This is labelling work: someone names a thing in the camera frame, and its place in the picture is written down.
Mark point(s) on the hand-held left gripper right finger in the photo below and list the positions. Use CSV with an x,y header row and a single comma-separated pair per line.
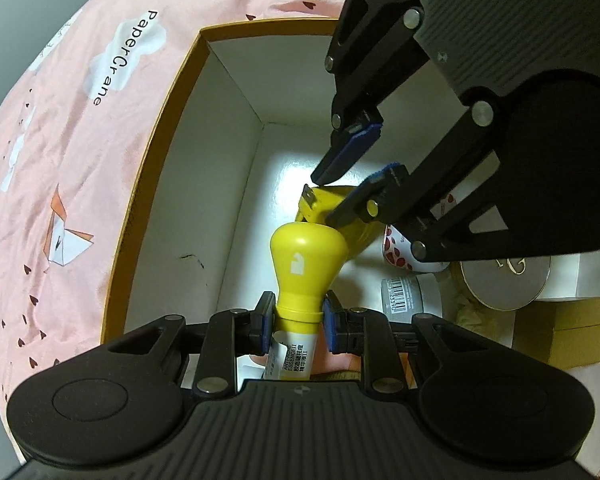
x,y
332,325

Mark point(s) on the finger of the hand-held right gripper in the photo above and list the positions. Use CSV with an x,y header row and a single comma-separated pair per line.
x,y
360,137
385,180

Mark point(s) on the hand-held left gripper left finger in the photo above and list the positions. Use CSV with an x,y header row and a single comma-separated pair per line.
x,y
265,322

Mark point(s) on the yellow plug adapter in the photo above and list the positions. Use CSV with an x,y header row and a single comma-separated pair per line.
x,y
360,242

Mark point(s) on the yellow-capped white bottle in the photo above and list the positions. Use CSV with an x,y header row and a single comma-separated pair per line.
x,y
307,260

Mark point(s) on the orange-rimmed white storage box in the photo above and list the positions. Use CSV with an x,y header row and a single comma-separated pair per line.
x,y
220,185

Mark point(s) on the pink case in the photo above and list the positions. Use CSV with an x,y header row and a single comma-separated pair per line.
x,y
337,366

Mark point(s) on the white tin with red dots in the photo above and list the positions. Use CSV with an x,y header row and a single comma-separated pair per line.
x,y
395,252

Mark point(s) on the grey jar with barcode label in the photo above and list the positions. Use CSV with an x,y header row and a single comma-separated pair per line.
x,y
405,296

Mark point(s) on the round gold tin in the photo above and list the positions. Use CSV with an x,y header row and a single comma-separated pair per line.
x,y
500,285

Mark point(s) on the gold lidded box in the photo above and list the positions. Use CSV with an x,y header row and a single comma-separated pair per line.
x,y
560,332

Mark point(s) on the pink printed bed sheet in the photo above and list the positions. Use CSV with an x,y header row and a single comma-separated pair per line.
x,y
80,160

